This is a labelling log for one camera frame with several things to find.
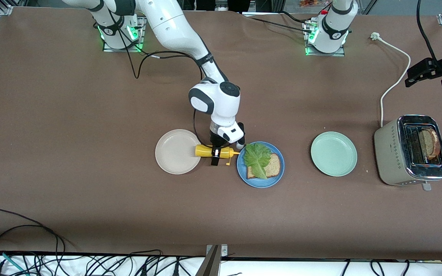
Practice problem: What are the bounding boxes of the silver beige toaster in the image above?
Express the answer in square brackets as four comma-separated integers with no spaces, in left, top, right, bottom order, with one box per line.
[374,115,442,191]

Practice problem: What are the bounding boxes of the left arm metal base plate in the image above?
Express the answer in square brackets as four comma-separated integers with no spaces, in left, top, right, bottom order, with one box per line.
[303,21,346,57]

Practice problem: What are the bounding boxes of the grey metal bracket post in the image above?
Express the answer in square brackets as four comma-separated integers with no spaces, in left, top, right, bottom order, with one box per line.
[196,244,228,276]

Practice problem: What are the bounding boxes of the dark crust bread slice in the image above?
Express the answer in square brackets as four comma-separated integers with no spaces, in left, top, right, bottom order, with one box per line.
[419,128,441,160]

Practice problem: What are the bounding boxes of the green lettuce leaf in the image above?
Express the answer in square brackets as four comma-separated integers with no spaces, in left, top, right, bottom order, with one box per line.
[243,143,272,180]

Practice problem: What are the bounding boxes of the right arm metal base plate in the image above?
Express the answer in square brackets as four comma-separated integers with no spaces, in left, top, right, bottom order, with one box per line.
[103,16,147,52]

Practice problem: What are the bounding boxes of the tangled black cables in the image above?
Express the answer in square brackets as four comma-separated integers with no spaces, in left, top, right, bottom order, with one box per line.
[0,249,206,276]

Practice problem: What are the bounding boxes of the teal cable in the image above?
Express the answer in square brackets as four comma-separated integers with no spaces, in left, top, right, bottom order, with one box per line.
[0,250,28,276]

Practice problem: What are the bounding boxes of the white toaster power cord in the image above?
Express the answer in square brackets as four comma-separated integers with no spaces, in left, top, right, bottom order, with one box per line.
[371,33,412,128]

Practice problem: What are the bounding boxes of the light brown bread slice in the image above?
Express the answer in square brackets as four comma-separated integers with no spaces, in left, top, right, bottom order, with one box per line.
[247,153,282,179]

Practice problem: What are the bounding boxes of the green round plate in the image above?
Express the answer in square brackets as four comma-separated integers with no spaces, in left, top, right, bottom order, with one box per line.
[311,131,358,177]

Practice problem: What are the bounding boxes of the yellow mustard squeeze bottle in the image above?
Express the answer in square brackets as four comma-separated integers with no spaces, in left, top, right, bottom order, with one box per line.
[195,145,241,166]

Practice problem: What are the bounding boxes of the thin black base cable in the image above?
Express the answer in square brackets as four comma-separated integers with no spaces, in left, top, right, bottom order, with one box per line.
[244,13,313,34]

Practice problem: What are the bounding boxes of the long aluminium frame profile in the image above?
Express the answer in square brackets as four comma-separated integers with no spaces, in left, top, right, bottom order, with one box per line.
[0,0,28,75]

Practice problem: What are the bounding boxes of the blue round plate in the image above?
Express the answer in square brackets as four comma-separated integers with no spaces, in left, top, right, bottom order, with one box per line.
[237,141,285,188]

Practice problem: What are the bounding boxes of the short black looping cable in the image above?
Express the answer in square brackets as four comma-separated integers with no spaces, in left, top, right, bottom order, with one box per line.
[0,225,59,267]

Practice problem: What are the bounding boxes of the beige round plate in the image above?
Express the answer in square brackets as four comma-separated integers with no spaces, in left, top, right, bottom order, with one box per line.
[155,129,203,175]

